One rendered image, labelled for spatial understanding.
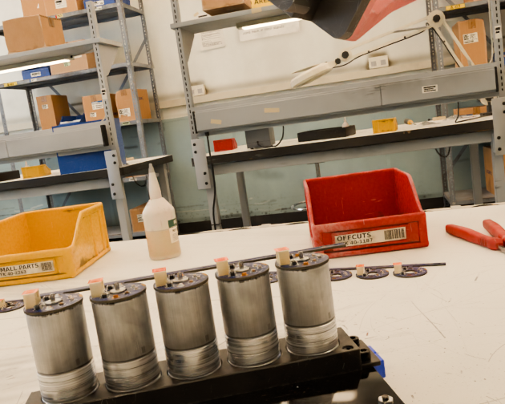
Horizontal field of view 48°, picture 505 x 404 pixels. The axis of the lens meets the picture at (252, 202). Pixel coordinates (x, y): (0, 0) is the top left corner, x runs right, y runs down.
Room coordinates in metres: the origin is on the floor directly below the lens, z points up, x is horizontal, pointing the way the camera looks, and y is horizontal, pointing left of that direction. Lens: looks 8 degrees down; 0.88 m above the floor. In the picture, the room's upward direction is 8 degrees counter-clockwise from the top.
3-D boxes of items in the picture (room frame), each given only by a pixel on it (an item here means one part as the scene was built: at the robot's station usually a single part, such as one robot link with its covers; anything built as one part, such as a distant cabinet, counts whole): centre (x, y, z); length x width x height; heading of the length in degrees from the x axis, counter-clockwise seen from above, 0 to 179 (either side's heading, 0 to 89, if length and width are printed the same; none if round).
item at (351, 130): (2.71, -0.40, 0.77); 0.24 x 0.16 x 0.04; 62
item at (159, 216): (0.59, 0.10, 0.80); 0.03 x 0.03 x 0.10
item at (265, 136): (2.71, -0.08, 0.80); 0.15 x 0.12 x 0.10; 168
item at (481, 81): (2.47, -0.42, 0.90); 1.30 x 0.06 x 0.12; 77
